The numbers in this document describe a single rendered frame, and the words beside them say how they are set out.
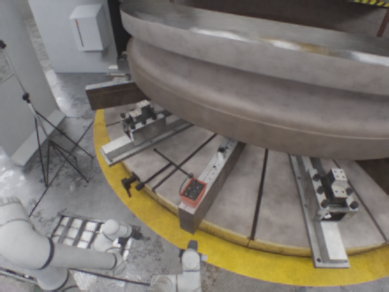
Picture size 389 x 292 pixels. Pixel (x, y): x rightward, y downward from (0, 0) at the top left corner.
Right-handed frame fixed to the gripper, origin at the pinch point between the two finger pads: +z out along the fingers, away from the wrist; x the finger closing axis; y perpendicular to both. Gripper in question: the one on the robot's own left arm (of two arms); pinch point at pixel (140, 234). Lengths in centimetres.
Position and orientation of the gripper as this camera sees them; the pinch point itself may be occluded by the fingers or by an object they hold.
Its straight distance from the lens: 155.7
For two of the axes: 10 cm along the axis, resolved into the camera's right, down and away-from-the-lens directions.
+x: -8.6, -2.6, 4.4
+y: 4.1, -8.5, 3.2
